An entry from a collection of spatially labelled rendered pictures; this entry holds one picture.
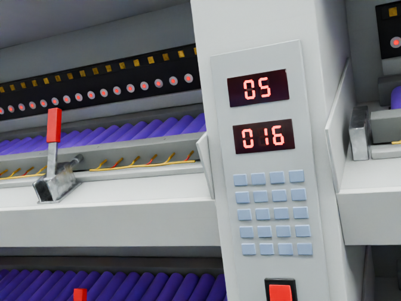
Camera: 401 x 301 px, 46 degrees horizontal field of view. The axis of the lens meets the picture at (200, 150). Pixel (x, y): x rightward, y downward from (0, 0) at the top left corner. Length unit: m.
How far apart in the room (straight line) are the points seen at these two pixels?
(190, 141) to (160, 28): 0.22
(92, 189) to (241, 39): 0.21
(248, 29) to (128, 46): 0.31
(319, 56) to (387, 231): 0.13
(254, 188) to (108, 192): 0.16
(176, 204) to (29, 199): 0.18
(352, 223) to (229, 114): 0.12
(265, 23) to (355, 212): 0.15
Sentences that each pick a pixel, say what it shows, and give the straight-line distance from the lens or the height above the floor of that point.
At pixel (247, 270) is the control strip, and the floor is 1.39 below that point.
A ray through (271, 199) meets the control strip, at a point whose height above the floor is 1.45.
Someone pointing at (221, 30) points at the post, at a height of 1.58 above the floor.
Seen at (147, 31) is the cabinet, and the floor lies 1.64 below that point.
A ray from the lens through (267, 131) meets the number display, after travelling 0.35.
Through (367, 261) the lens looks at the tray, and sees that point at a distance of 0.49.
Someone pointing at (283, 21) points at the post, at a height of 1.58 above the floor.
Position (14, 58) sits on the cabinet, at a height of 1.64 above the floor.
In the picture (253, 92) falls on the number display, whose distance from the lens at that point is 0.35.
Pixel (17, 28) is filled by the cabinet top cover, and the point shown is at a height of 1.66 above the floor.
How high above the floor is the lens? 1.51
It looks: 3 degrees down
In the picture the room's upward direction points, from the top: 7 degrees counter-clockwise
